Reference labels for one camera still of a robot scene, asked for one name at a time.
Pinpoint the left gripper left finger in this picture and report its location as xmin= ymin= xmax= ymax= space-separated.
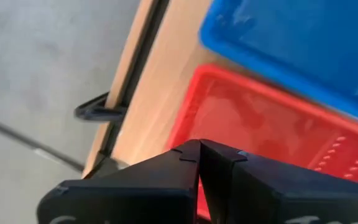
xmin=37 ymin=139 xmax=201 ymax=224

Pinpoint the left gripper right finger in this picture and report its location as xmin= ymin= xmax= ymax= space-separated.
xmin=200 ymin=139 xmax=358 ymax=224

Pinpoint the red plastic slotted basket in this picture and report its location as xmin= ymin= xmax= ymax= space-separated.
xmin=165 ymin=63 xmax=358 ymax=220

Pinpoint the blue plastic slotted basket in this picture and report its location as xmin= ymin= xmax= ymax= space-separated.
xmin=198 ymin=0 xmax=358 ymax=127

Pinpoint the black metal shelf frame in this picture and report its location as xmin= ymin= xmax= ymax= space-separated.
xmin=73 ymin=91 xmax=127 ymax=123

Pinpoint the black aluminium table frame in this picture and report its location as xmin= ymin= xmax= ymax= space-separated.
xmin=82 ymin=0 xmax=171 ymax=180

